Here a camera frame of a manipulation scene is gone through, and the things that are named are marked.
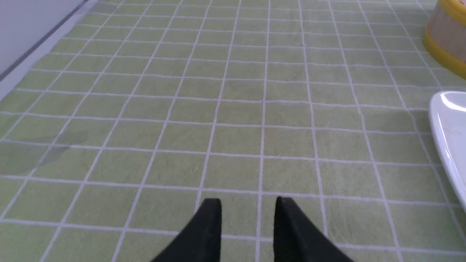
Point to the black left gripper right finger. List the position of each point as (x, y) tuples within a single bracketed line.
[(297, 239)]

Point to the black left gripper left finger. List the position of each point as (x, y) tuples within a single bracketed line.
[(200, 239)]

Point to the white square plate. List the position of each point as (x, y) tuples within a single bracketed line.
[(447, 118)]

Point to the green checkered tablecloth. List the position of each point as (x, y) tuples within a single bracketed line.
[(145, 108)]

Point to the bamboo steamer basket yellow rim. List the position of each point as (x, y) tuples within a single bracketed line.
[(445, 35)]

